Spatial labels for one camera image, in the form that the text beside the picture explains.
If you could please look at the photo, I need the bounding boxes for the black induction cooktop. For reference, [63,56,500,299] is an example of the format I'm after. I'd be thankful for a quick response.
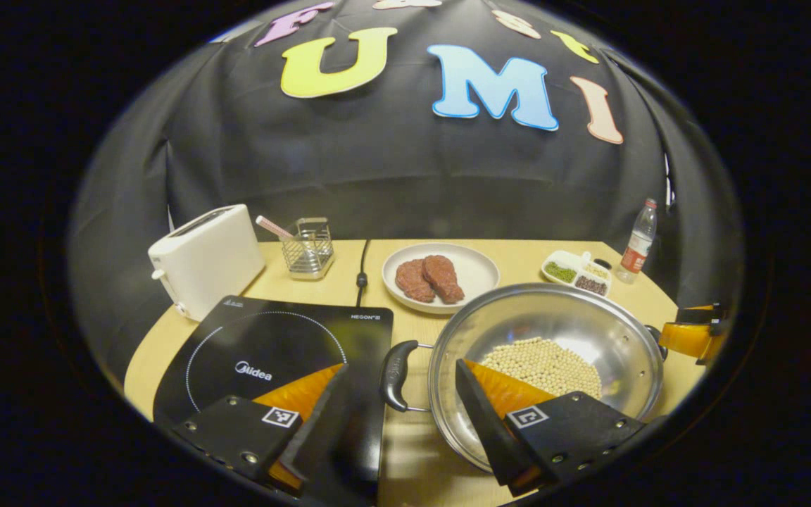
[153,296,394,504]

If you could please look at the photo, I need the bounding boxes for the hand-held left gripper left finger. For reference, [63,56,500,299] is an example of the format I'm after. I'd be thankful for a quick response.
[170,363,350,494]

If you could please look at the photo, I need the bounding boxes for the metal wire basket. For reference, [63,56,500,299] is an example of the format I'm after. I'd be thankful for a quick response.
[280,217,335,281]

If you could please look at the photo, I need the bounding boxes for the clear plastic water bottle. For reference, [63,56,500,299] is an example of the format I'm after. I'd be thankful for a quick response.
[615,198,658,284]

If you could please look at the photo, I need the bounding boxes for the brown meat patty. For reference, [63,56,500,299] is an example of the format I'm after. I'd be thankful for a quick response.
[422,254,465,305]
[396,258,437,303]

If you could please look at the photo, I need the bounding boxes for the white divided dish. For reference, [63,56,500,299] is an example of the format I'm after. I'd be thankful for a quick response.
[541,250,613,297]

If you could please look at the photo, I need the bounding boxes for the black power cable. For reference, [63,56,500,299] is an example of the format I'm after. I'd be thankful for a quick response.
[355,239,372,308]

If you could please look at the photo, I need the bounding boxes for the pile of soybeans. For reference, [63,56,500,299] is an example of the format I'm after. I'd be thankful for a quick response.
[482,337,603,401]

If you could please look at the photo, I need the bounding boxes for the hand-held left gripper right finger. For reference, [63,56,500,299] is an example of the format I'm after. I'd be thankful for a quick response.
[455,359,647,497]

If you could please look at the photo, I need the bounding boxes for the black backdrop cloth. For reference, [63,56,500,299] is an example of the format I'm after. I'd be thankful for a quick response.
[68,0,744,381]

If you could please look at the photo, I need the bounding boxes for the round white plate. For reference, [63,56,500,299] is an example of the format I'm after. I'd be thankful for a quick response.
[382,243,501,315]

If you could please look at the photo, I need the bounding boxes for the stainless steel pot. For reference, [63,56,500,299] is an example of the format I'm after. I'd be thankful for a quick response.
[379,283,668,474]

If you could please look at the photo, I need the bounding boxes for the pink striped straw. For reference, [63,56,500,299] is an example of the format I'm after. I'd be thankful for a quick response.
[256,215,296,242]

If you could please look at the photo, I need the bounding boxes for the white toaster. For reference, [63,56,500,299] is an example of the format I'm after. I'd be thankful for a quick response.
[148,204,266,323]

